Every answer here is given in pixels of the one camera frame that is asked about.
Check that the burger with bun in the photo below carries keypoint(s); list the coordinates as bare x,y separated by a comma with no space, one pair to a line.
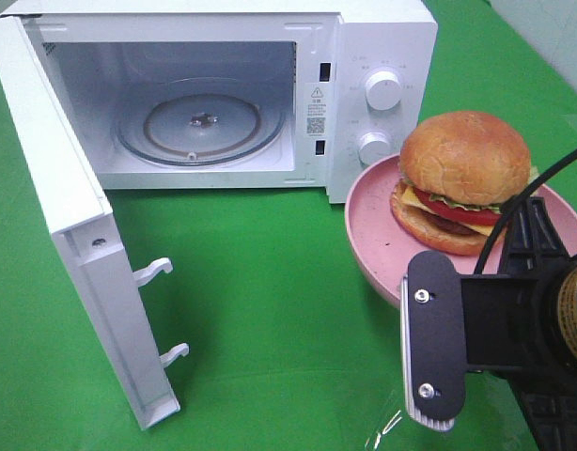
458,170

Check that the white partition panel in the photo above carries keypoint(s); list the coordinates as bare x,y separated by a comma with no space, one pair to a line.
550,27

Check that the glass microwave turntable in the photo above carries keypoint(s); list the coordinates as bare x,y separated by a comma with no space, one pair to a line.
202,121

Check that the white microwave knob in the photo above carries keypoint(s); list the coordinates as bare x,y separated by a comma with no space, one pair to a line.
373,146
383,90

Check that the white upper microwave knob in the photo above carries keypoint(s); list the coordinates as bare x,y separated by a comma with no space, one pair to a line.
383,90

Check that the white microwave oven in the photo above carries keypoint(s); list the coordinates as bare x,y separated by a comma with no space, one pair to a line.
95,52

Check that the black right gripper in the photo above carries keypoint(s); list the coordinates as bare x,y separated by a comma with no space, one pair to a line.
523,321

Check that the pink speckled plate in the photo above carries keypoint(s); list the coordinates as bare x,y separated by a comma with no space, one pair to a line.
383,249

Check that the white lower microwave knob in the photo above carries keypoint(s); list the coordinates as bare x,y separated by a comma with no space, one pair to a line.
373,146

